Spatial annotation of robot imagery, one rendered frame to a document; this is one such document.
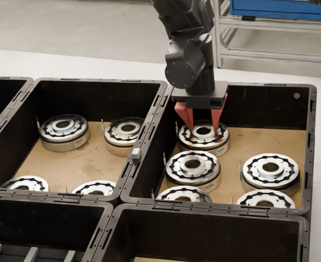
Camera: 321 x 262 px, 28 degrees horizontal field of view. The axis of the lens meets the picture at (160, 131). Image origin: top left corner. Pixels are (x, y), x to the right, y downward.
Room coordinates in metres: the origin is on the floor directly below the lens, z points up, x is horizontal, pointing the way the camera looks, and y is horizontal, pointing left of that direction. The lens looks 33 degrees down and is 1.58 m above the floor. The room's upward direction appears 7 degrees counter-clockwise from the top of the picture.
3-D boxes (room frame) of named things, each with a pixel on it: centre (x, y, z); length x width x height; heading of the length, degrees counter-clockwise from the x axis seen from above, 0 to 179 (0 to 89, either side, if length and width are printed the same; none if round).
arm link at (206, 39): (1.09, -0.08, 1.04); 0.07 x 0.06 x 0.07; 156
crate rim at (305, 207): (0.96, -0.12, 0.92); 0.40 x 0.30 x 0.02; 164
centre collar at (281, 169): (0.94, -0.19, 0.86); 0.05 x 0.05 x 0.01
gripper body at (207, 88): (1.09, -0.08, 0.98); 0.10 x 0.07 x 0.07; 72
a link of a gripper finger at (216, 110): (1.09, -0.10, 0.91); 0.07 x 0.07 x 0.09; 72
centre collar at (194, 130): (1.09, -0.09, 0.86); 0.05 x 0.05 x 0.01
